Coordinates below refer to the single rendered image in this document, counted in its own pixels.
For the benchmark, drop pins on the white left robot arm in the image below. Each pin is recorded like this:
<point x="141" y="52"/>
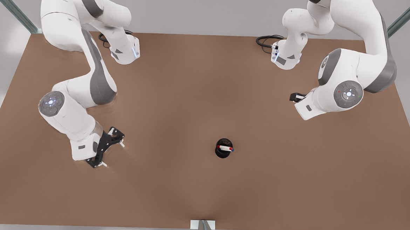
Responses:
<point x="355" y="63"/>

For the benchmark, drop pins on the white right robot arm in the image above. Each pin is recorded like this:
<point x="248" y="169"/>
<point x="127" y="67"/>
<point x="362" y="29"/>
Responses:
<point x="68" y="118"/>

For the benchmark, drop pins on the white marker red blue ends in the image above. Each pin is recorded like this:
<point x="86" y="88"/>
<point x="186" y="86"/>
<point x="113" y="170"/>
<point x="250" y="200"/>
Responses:
<point x="225" y="148"/>

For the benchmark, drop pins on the black round pen holder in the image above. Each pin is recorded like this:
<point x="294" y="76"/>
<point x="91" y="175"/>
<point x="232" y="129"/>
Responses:
<point x="223" y="153"/>

